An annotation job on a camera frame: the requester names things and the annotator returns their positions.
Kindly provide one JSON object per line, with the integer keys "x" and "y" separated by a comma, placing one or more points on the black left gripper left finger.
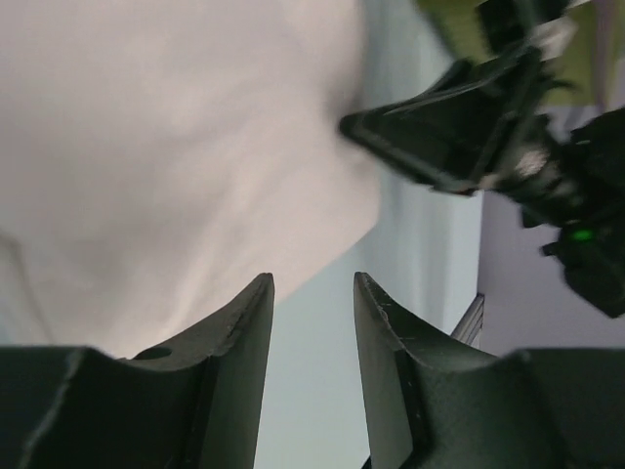
{"x": 193, "y": 401}

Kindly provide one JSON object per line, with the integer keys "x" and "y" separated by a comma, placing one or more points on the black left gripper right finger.
{"x": 432, "y": 401}

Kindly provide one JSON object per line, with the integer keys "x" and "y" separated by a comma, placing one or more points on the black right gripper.
{"x": 481, "y": 126}

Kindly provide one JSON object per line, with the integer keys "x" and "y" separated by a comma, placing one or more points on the cream and green t-shirt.
{"x": 158, "y": 155}

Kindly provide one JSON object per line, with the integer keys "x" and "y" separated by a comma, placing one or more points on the green plastic bin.
{"x": 580, "y": 42}

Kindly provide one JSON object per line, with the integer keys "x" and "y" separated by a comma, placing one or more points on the aluminium front rail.
{"x": 469, "y": 327}

